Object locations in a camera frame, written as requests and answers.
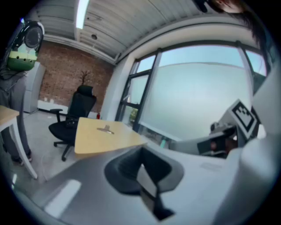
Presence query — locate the black round head device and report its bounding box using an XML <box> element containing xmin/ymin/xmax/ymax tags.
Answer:
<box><xmin>13</xmin><ymin>21</ymin><xmax>46</xmax><ymax>54</ymax></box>

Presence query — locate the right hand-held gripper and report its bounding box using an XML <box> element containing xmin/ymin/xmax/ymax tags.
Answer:
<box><xmin>197</xmin><ymin>98</ymin><xmax>263</xmax><ymax>159</ymax></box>

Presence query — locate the white low ledge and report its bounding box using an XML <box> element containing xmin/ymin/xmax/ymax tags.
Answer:
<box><xmin>37</xmin><ymin>99</ymin><xmax>69</xmax><ymax>115</ymax></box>

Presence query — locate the long ceiling light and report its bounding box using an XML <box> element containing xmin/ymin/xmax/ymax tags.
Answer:
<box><xmin>76</xmin><ymin>0</ymin><xmax>90</xmax><ymax>29</ymax></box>

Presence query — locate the black framed window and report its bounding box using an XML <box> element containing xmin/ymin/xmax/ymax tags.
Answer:
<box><xmin>116</xmin><ymin>40</ymin><xmax>270</xmax><ymax>142</ymax></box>

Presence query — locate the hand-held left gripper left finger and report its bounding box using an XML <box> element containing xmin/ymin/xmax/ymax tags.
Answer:
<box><xmin>30</xmin><ymin>146</ymin><xmax>159</xmax><ymax>225</ymax></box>

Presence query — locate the silver binder clip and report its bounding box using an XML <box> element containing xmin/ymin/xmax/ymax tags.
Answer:
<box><xmin>96</xmin><ymin>124</ymin><xmax>115</xmax><ymax>135</ymax></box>

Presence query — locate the wooden table with white legs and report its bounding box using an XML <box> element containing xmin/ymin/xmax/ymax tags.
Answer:
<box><xmin>0</xmin><ymin>105</ymin><xmax>38</xmax><ymax>180</ymax></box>

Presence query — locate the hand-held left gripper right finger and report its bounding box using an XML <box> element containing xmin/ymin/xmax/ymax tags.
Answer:
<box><xmin>142</xmin><ymin>144</ymin><xmax>230</xmax><ymax>225</ymax></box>

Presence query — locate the black office chair with headrest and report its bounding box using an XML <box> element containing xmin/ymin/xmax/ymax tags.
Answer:
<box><xmin>48</xmin><ymin>85</ymin><xmax>97</xmax><ymax>162</ymax></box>

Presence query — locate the grey cabinet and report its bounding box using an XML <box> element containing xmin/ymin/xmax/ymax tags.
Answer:
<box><xmin>23</xmin><ymin>61</ymin><xmax>46</xmax><ymax>114</ymax></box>

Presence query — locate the bare tree wall decoration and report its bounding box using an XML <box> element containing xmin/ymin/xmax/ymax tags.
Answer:
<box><xmin>78</xmin><ymin>70</ymin><xmax>90</xmax><ymax>87</ymax></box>

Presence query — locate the green helmet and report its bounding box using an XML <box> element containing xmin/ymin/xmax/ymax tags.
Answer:
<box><xmin>6</xmin><ymin>43</ymin><xmax>37</xmax><ymax>72</ymax></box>

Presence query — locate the person's head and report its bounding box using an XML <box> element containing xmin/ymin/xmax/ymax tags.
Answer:
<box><xmin>214</xmin><ymin>0</ymin><xmax>243</xmax><ymax>13</ymax></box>

